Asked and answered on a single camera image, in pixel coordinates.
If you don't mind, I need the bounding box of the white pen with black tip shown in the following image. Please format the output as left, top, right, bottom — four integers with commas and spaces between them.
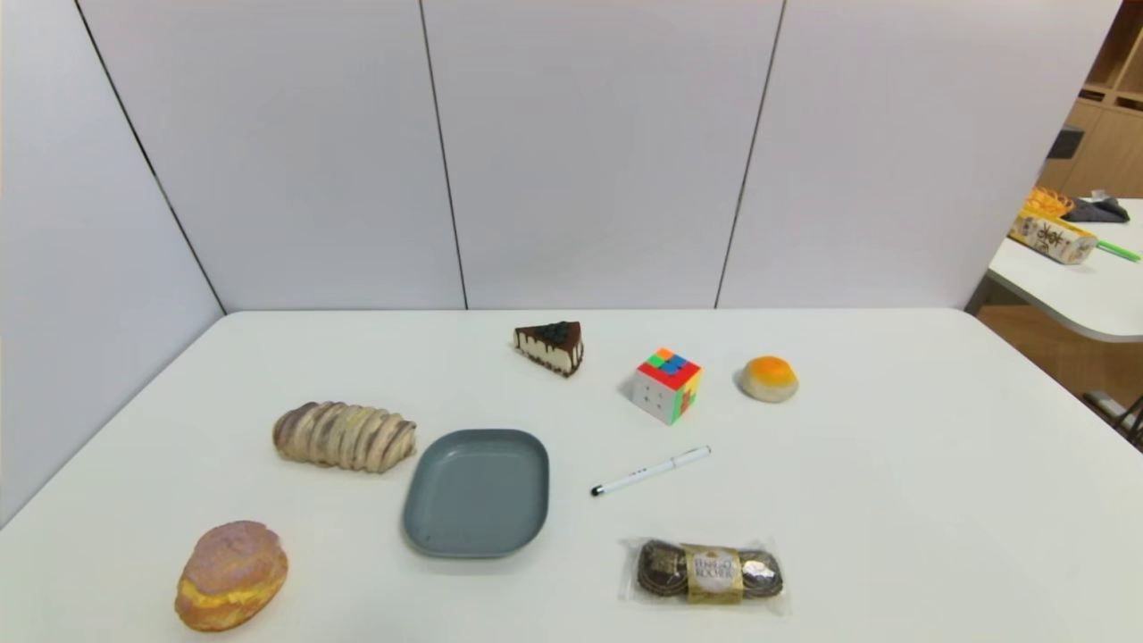
589, 445, 713, 497

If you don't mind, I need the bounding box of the chocolate blueberry cake slice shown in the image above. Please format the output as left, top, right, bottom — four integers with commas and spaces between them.
513, 321, 585, 378

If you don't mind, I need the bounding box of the Ferrero Rocher chocolate pack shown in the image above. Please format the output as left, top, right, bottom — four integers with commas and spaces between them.
618, 537, 791, 615

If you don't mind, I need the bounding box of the white side table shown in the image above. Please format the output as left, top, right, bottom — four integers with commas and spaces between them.
987, 198, 1143, 344

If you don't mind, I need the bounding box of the wooden shelf cabinet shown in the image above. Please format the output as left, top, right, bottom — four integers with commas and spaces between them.
1038, 0, 1143, 199

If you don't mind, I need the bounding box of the grey rounded square dish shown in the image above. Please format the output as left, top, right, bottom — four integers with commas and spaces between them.
401, 429, 551, 560

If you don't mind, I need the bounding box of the striped twisted bread loaf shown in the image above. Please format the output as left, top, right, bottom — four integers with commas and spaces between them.
271, 401, 418, 474

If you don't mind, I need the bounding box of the cream puff with yellow filling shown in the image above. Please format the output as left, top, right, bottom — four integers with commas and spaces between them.
173, 521, 290, 633

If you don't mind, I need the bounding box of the yellow printed carton box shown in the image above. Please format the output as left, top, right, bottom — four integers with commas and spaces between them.
1007, 211, 1098, 266

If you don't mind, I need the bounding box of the black metal chair frame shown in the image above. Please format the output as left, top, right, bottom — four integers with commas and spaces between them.
1082, 389, 1143, 452

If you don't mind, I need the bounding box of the orange ring-shaped item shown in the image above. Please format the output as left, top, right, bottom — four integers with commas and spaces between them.
1025, 186, 1076, 218

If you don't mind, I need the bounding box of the round orange-topped bun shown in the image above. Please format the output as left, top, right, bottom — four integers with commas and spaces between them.
738, 355, 800, 404

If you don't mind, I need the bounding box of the colourful Rubik's cube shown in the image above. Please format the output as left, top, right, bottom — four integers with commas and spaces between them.
630, 347, 704, 426

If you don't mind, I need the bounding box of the dark folded cloth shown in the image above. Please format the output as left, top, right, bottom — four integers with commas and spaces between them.
1061, 195, 1131, 224

